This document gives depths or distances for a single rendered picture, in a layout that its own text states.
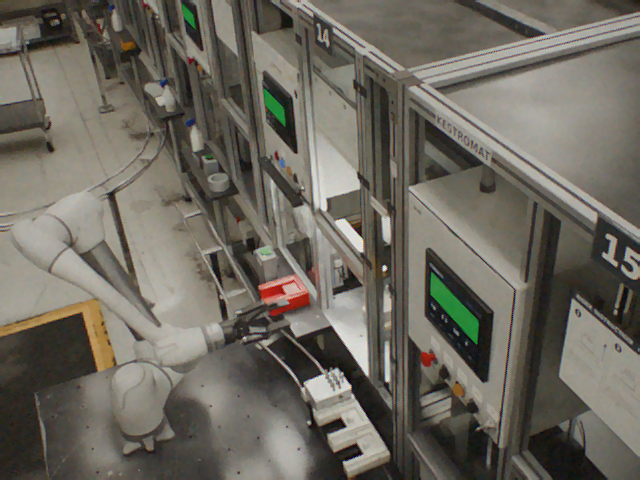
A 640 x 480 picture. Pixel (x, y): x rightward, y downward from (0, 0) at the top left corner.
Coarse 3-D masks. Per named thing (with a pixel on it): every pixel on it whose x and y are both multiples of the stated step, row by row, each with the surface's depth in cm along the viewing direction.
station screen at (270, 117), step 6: (264, 84) 248; (270, 90) 243; (264, 96) 252; (276, 96) 239; (264, 102) 254; (282, 102) 235; (270, 114) 251; (270, 120) 253; (276, 120) 247; (270, 126) 255; (276, 126) 249; (282, 126) 242; (276, 132) 251; (282, 132) 244; (282, 138) 246; (288, 144) 242
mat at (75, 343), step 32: (32, 320) 421; (64, 320) 418; (96, 320) 417; (0, 352) 400; (32, 352) 399; (64, 352) 397; (96, 352) 395; (0, 384) 381; (32, 384) 379; (0, 416) 363; (32, 416) 361; (0, 448) 347; (32, 448) 345
